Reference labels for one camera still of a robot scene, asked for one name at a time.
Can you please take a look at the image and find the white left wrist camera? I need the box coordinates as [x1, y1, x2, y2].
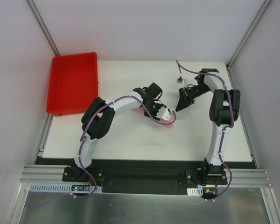
[156, 107, 173, 121]

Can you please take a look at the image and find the white cable duct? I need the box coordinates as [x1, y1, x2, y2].
[30, 183, 103, 194]
[187, 188, 203, 196]

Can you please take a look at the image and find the red plastic bin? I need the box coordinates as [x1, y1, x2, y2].
[46, 52, 98, 116]

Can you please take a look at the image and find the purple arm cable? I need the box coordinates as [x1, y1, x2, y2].
[70, 94, 177, 199]
[176, 59, 235, 203]

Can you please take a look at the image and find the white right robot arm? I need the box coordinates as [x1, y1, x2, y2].
[175, 68, 240, 186]

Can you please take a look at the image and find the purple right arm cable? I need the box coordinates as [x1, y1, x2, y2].
[176, 59, 235, 203]

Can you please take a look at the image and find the left aluminium corner post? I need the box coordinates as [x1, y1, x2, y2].
[25, 0, 61, 56]

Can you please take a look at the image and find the left white cable duct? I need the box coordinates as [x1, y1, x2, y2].
[30, 183, 103, 194]

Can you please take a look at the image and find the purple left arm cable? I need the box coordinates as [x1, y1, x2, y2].
[70, 94, 177, 199]

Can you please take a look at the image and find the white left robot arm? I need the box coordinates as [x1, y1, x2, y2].
[68, 83, 172, 182]

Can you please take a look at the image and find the right white cable duct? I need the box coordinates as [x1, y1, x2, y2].
[187, 188, 203, 196]

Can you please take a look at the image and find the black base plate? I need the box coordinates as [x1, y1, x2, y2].
[62, 159, 227, 195]

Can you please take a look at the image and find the pink t shirt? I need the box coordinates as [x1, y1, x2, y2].
[131, 107, 174, 128]

